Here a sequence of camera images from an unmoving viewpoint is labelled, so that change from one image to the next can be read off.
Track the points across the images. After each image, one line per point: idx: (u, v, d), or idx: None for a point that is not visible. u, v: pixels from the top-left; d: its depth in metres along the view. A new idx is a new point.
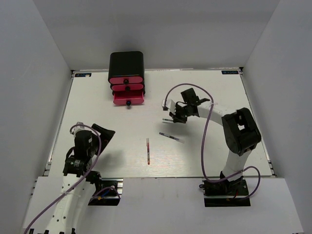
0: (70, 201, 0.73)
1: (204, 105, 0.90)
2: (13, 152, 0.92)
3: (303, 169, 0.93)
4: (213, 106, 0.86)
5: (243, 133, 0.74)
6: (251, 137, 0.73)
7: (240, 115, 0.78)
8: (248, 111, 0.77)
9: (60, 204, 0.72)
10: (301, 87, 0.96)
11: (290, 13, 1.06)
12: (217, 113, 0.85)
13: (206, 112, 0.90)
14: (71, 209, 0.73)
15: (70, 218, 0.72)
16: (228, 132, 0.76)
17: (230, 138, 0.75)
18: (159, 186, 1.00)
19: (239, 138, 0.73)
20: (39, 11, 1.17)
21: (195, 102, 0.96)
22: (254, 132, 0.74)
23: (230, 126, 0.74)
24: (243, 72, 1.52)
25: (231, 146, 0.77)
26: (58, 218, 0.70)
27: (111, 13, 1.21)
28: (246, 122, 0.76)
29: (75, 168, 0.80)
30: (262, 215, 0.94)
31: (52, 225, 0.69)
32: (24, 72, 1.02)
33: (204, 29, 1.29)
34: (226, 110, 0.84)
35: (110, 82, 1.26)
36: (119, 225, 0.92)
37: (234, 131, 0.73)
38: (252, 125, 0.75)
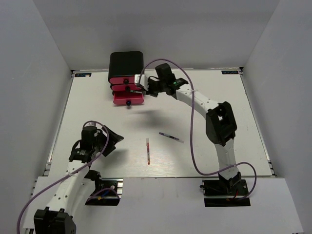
0: (73, 183, 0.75)
1: (184, 90, 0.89)
2: (13, 152, 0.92)
3: (303, 169, 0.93)
4: (194, 93, 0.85)
5: (223, 126, 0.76)
6: (230, 129, 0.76)
7: (221, 108, 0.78)
8: (229, 105, 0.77)
9: (63, 184, 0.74)
10: (301, 87, 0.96)
11: (290, 13, 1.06)
12: (199, 104, 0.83)
13: (185, 98, 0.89)
14: (73, 191, 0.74)
15: (71, 200, 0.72)
16: (209, 125, 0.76)
17: (212, 132, 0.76)
18: (159, 186, 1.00)
19: (219, 130, 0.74)
20: (39, 11, 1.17)
21: (172, 84, 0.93)
22: (232, 124, 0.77)
23: (212, 120, 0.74)
24: (243, 72, 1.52)
25: (210, 137, 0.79)
26: (60, 197, 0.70)
27: (111, 12, 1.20)
28: (226, 115, 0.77)
29: (80, 156, 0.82)
30: (262, 215, 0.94)
31: (53, 202, 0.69)
32: (23, 73, 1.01)
33: (204, 29, 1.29)
34: (208, 101, 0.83)
35: (110, 82, 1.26)
36: (119, 225, 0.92)
37: (217, 126, 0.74)
38: (231, 118, 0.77)
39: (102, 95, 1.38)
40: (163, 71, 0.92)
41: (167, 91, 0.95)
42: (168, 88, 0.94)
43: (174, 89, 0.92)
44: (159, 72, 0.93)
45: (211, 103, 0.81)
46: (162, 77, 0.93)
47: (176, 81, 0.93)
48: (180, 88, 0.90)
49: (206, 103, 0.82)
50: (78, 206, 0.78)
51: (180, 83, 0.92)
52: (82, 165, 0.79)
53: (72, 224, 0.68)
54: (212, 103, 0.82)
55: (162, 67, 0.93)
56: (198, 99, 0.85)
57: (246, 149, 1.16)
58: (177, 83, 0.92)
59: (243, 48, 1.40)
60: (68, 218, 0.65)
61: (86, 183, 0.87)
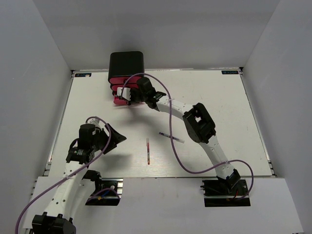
0: (71, 186, 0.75)
1: (163, 102, 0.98)
2: (13, 152, 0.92)
3: (303, 170, 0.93)
4: (171, 102, 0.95)
5: (201, 126, 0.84)
6: (208, 127, 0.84)
7: (197, 109, 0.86)
8: (202, 105, 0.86)
9: (61, 187, 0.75)
10: (300, 87, 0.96)
11: (291, 13, 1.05)
12: (176, 109, 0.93)
13: (165, 108, 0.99)
14: (71, 195, 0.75)
15: (69, 203, 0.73)
16: (188, 127, 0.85)
17: (192, 132, 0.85)
18: (159, 186, 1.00)
19: (198, 130, 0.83)
20: (39, 11, 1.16)
21: (152, 98, 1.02)
22: (209, 122, 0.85)
23: (189, 121, 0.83)
24: (243, 72, 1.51)
25: (193, 137, 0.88)
26: (58, 201, 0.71)
27: (111, 12, 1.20)
28: (202, 115, 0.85)
29: (78, 156, 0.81)
30: (263, 216, 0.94)
31: (51, 207, 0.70)
32: (23, 73, 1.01)
33: (204, 29, 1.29)
34: (184, 106, 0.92)
35: (110, 82, 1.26)
36: (119, 225, 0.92)
37: (194, 126, 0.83)
38: (207, 117, 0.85)
39: (102, 95, 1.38)
40: (144, 87, 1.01)
41: (150, 105, 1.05)
42: (149, 102, 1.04)
43: (155, 103, 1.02)
44: (141, 87, 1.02)
45: (187, 107, 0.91)
46: (144, 92, 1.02)
47: (156, 95, 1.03)
48: (159, 101, 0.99)
49: (183, 107, 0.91)
50: (78, 208, 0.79)
51: (160, 96, 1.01)
52: (79, 167, 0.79)
53: (71, 227, 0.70)
54: (188, 106, 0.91)
55: (143, 83, 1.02)
56: (175, 105, 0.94)
57: (246, 150, 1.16)
58: (156, 97, 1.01)
59: (243, 49, 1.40)
60: (66, 223, 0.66)
61: (86, 184, 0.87)
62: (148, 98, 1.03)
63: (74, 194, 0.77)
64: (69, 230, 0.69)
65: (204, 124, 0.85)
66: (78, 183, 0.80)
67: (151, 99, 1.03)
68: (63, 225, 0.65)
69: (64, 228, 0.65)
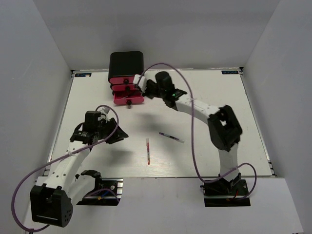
0: (72, 163, 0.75)
1: (183, 101, 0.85)
2: (13, 152, 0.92)
3: (303, 170, 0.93)
4: (194, 102, 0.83)
5: (227, 131, 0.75)
6: (235, 133, 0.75)
7: (223, 112, 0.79)
8: (230, 107, 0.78)
9: (63, 163, 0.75)
10: (300, 87, 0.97)
11: (290, 13, 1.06)
12: (200, 111, 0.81)
13: (185, 108, 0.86)
14: (71, 171, 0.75)
15: (69, 179, 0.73)
16: (212, 130, 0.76)
17: (216, 136, 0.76)
18: (159, 186, 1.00)
19: (224, 135, 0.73)
20: (39, 11, 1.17)
21: (172, 96, 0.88)
22: (236, 127, 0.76)
23: (214, 124, 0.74)
24: (243, 72, 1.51)
25: (217, 144, 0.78)
26: (58, 175, 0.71)
27: (111, 13, 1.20)
28: (229, 119, 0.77)
29: (82, 137, 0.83)
30: (263, 216, 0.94)
31: (51, 180, 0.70)
32: (24, 72, 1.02)
33: (204, 29, 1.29)
34: (208, 107, 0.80)
35: (111, 82, 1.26)
36: (119, 226, 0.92)
37: (219, 130, 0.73)
38: (234, 121, 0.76)
39: (102, 95, 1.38)
40: (164, 83, 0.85)
41: (167, 103, 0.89)
42: (167, 101, 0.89)
43: (174, 102, 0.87)
44: (160, 83, 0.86)
45: (212, 109, 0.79)
46: (163, 87, 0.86)
47: (176, 93, 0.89)
48: (179, 99, 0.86)
49: (207, 109, 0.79)
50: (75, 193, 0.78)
51: (179, 95, 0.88)
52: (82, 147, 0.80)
53: (69, 203, 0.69)
54: (213, 107, 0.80)
55: (163, 78, 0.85)
56: (197, 105, 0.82)
57: (246, 150, 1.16)
58: (176, 94, 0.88)
59: (243, 48, 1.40)
60: (64, 196, 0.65)
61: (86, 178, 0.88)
62: (166, 95, 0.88)
63: (74, 173, 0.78)
64: (68, 205, 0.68)
65: (229, 129, 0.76)
66: (79, 163, 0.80)
67: (170, 97, 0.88)
68: (61, 197, 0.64)
69: (62, 202, 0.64)
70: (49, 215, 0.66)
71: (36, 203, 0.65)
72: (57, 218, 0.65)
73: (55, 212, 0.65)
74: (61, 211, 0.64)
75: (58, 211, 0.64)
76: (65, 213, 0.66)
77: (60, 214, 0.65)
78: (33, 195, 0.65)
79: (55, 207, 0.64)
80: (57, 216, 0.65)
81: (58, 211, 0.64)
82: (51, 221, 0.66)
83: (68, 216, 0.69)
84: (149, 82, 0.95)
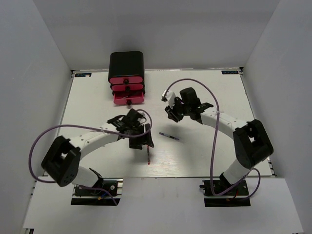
0: (99, 137, 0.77)
1: (208, 113, 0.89)
2: (13, 152, 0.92)
3: (303, 170, 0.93)
4: (219, 115, 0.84)
5: (255, 148, 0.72)
6: (264, 151, 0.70)
7: (251, 127, 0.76)
8: (261, 124, 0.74)
9: (92, 133, 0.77)
10: (300, 87, 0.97)
11: (290, 14, 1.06)
12: (225, 124, 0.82)
13: (211, 122, 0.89)
14: (93, 144, 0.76)
15: (87, 148, 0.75)
16: (239, 146, 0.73)
17: (242, 153, 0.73)
18: (159, 186, 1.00)
19: (251, 151, 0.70)
20: (39, 11, 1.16)
21: (197, 108, 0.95)
22: (266, 145, 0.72)
23: (241, 140, 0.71)
24: (243, 73, 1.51)
25: (243, 161, 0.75)
26: (83, 139, 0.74)
27: (111, 12, 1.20)
28: (258, 135, 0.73)
29: (117, 124, 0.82)
30: (263, 215, 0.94)
31: (76, 139, 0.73)
32: (23, 72, 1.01)
33: (204, 28, 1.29)
34: (235, 121, 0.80)
35: (111, 82, 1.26)
36: (118, 225, 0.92)
37: (246, 147, 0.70)
38: (263, 137, 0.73)
39: (102, 95, 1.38)
40: (188, 96, 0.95)
41: (192, 115, 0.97)
42: (193, 112, 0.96)
43: (199, 113, 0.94)
44: (184, 97, 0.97)
45: (239, 123, 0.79)
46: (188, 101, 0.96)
47: (201, 105, 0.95)
48: (204, 111, 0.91)
49: (234, 123, 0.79)
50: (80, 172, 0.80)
51: (204, 107, 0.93)
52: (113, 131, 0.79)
53: (76, 168, 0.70)
54: (240, 121, 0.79)
55: (187, 91, 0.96)
56: (223, 118, 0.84)
57: None
58: (201, 107, 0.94)
59: (243, 48, 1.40)
60: (77, 157, 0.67)
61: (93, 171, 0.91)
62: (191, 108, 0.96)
63: (94, 147, 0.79)
64: (72, 170, 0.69)
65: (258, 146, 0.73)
66: (105, 141, 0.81)
67: (195, 110, 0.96)
68: (75, 155, 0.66)
69: (72, 160, 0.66)
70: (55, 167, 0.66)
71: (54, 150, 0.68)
72: (59, 173, 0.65)
73: (62, 165, 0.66)
74: (68, 167, 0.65)
75: (65, 165, 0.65)
76: (67, 174, 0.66)
77: (64, 170, 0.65)
78: (57, 142, 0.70)
79: (66, 161, 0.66)
80: (61, 170, 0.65)
81: (65, 166, 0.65)
82: (52, 173, 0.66)
83: (67, 180, 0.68)
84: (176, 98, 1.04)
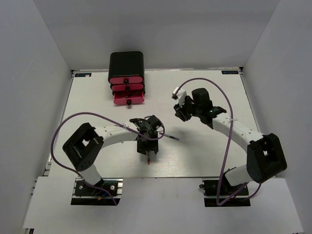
0: (120, 132, 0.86)
1: (221, 120, 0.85)
2: (13, 152, 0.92)
3: (303, 169, 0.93)
4: (233, 123, 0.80)
5: (268, 163, 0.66)
6: (277, 167, 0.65)
7: (266, 141, 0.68)
8: (277, 138, 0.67)
9: (116, 127, 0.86)
10: (300, 87, 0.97)
11: (290, 14, 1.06)
12: (239, 135, 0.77)
13: (223, 128, 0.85)
14: (114, 137, 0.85)
15: (108, 140, 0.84)
16: (251, 160, 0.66)
17: (253, 167, 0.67)
18: (159, 186, 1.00)
19: (263, 167, 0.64)
20: (39, 11, 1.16)
21: (208, 112, 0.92)
22: (281, 161, 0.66)
23: (255, 155, 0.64)
24: (243, 73, 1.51)
25: (253, 175, 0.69)
26: (106, 131, 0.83)
27: (112, 12, 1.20)
28: (273, 150, 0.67)
29: (139, 124, 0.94)
30: (263, 215, 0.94)
31: (100, 129, 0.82)
32: (24, 72, 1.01)
33: (204, 28, 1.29)
34: (250, 132, 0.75)
35: (110, 82, 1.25)
36: (118, 225, 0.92)
37: (261, 163, 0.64)
38: (278, 153, 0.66)
39: (102, 95, 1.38)
40: (200, 97, 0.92)
41: (203, 119, 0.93)
42: (204, 116, 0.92)
43: (210, 117, 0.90)
44: (196, 98, 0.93)
45: (253, 135, 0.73)
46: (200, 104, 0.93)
47: (213, 109, 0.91)
48: (217, 117, 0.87)
49: (248, 134, 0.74)
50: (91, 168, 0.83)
51: (217, 111, 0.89)
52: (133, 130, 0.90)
53: (93, 158, 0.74)
54: (255, 133, 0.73)
55: (200, 93, 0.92)
56: (236, 128, 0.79)
57: None
58: (213, 111, 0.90)
59: (243, 48, 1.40)
60: (99, 146, 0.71)
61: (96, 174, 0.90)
62: (203, 111, 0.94)
63: (113, 141, 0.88)
64: (90, 158, 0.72)
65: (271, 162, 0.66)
66: (124, 136, 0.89)
67: (206, 113, 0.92)
68: (98, 144, 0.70)
69: (94, 147, 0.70)
70: (75, 151, 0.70)
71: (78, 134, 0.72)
72: (78, 158, 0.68)
73: (83, 151, 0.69)
74: (88, 153, 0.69)
75: (87, 151, 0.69)
76: (86, 161, 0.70)
77: (85, 156, 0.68)
78: (82, 128, 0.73)
79: (88, 147, 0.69)
80: (81, 155, 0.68)
81: (86, 152, 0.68)
82: (72, 157, 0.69)
83: (83, 166, 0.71)
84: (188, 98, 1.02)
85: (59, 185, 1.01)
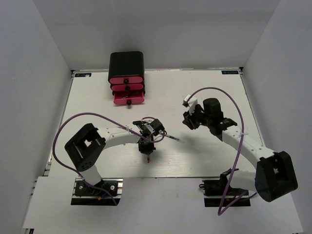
0: (123, 133, 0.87)
1: (230, 133, 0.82)
2: (13, 153, 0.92)
3: (303, 170, 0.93)
4: (243, 137, 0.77)
5: (278, 182, 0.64)
6: (287, 187, 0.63)
7: (277, 158, 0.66)
8: (289, 157, 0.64)
9: (119, 128, 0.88)
10: (301, 87, 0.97)
11: (290, 14, 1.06)
12: (249, 149, 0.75)
13: (232, 142, 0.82)
14: (117, 138, 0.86)
15: (111, 141, 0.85)
16: (260, 177, 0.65)
17: (263, 185, 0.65)
18: (159, 186, 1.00)
19: (273, 186, 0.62)
20: (39, 11, 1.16)
21: (218, 124, 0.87)
22: (291, 180, 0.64)
23: (264, 172, 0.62)
24: (243, 73, 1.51)
25: (262, 192, 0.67)
26: (109, 132, 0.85)
27: (112, 12, 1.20)
28: (283, 168, 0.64)
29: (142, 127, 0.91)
30: (263, 216, 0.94)
31: (104, 131, 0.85)
32: (24, 73, 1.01)
33: (204, 28, 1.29)
34: (261, 148, 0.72)
35: (110, 82, 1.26)
36: (118, 225, 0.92)
37: (270, 181, 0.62)
38: (290, 172, 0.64)
39: (102, 95, 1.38)
40: (211, 108, 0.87)
41: (212, 130, 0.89)
42: (213, 127, 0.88)
43: (220, 129, 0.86)
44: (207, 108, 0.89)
45: (264, 151, 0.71)
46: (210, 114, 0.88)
47: (224, 121, 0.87)
48: (227, 130, 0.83)
49: (259, 149, 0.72)
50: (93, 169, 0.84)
51: (227, 124, 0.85)
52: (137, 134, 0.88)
53: (95, 158, 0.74)
54: (266, 149, 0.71)
55: (212, 103, 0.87)
56: (246, 143, 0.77)
57: None
58: (224, 123, 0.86)
59: (243, 48, 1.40)
60: (101, 147, 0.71)
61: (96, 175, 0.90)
62: (212, 122, 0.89)
63: (118, 142, 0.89)
64: (93, 159, 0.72)
65: (282, 180, 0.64)
66: (128, 138, 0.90)
67: (217, 125, 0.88)
68: (99, 146, 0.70)
69: (96, 148, 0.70)
70: (77, 151, 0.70)
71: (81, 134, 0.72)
72: (80, 159, 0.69)
73: (85, 152, 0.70)
74: (90, 154, 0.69)
75: (88, 152, 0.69)
76: (87, 161, 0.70)
77: (87, 156, 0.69)
78: (85, 128, 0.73)
79: (90, 148, 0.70)
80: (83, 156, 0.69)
81: (87, 153, 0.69)
82: (74, 157, 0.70)
83: (85, 166, 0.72)
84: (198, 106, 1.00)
85: (60, 185, 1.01)
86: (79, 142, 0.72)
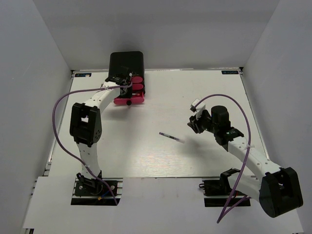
0: (106, 93, 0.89)
1: (237, 144, 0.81)
2: (13, 153, 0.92)
3: (302, 169, 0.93)
4: (249, 148, 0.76)
5: (282, 198, 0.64)
6: (291, 203, 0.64)
7: (283, 174, 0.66)
8: (295, 173, 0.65)
9: (100, 92, 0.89)
10: (300, 86, 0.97)
11: (291, 13, 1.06)
12: (255, 164, 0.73)
13: (238, 152, 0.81)
14: (104, 100, 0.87)
15: (102, 105, 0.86)
16: (265, 190, 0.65)
17: (267, 199, 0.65)
18: (159, 185, 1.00)
19: (277, 202, 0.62)
20: (39, 11, 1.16)
21: (224, 133, 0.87)
22: (296, 196, 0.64)
23: (271, 188, 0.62)
24: (243, 73, 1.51)
25: (265, 206, 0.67)
26: (94, 100, 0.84)
27: (112, 13, 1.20)
28: (290, 185, 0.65)
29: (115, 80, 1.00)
30: (262, 215, 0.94)
31: (90, 102, 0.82)
32: (23, 73, 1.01)
33: (204, 29, 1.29)
34: (266, 163, 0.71)
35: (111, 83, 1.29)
36: (118, 226, 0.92)
37: (275, 197, 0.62)
38: (295, 189, 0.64)
39: None
40: (219, 117, 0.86)
41: (218, 139, 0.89)
42: (220, 137, 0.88)
43: (226, 140, 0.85)
44: (215, 117, 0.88)
45: (270, 165, 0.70)
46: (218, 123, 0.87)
47: (230, 130, 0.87)
48: (233, 140, 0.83)
49: (265, 165, 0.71)
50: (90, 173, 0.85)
51: (233, 134, 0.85)
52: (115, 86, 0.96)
53: (101, 125, 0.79)
54: (272, 165, 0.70)
55: (219, 112, 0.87)
56: (253, 156, 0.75)
57: None
58: (230, 133, 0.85)
59: (243, 49, 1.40)
60: (98, 113, 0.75)
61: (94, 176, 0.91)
62: (219, 132, 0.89)
63: (104, 107, 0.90)
64: (99, 126, 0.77)
65: (286, 196, 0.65)
66: (109, 99, 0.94)
67: (223, 134, 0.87)
68: (96, 113, 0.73)
69: (96, 117, 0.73)
70: (83, 131, 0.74)
71: (74, 118, 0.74)
72: (89, 133, 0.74)
73: (88, 126, 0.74)
74: (94, 124, 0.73)
75: (92, 125, 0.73)
76: (96, 131, 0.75)
77: (92, 129, 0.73)
78: (74, 108, 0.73)
79: (91, 120, 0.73)
80: (90, 129, 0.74)
81: (92, 125, 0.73)
82: (83, 135, 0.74)
83: (97, 136, 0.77)
84: (205, 112, 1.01)
85: (60, 185, 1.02)
86: (77, 124, 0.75)
